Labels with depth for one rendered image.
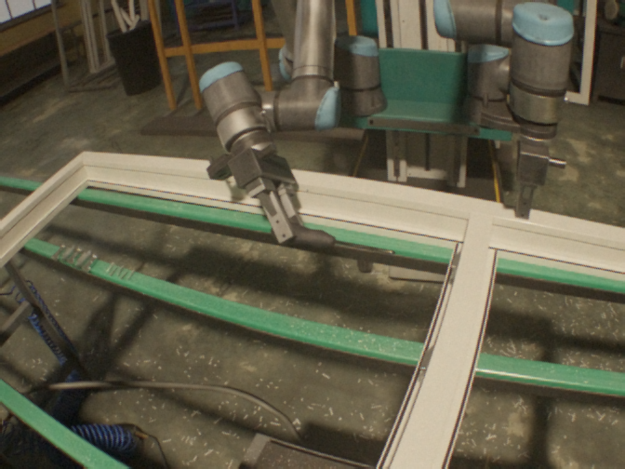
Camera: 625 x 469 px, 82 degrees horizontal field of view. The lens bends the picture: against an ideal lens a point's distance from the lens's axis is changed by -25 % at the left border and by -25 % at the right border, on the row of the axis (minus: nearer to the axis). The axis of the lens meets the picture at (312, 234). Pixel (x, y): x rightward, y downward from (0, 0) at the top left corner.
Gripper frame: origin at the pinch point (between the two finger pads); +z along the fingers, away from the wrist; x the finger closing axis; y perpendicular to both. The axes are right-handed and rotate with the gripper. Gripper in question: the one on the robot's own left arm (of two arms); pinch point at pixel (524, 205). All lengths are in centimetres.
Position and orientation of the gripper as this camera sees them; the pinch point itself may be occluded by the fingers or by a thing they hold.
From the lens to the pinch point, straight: 78.9
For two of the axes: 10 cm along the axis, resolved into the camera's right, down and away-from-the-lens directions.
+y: 9.1, 1.7, -3.7
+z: 1.1, 7.8, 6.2
